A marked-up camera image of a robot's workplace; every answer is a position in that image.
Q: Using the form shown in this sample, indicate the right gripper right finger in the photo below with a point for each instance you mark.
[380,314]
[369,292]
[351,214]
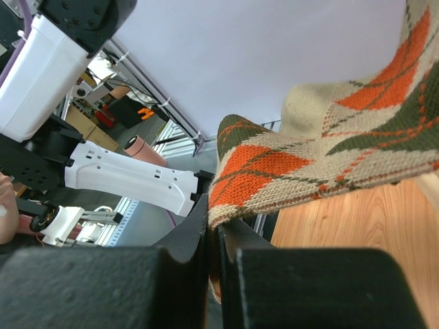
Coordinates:
[263,286]

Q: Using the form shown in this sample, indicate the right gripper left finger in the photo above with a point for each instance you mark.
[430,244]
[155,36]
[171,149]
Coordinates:
[160,286]

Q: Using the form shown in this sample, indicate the orange brown argyle sock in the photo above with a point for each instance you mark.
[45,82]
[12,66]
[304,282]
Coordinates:
[337,137]

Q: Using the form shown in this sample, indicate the pink cylinder in background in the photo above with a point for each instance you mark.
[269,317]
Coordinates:
[138,149]

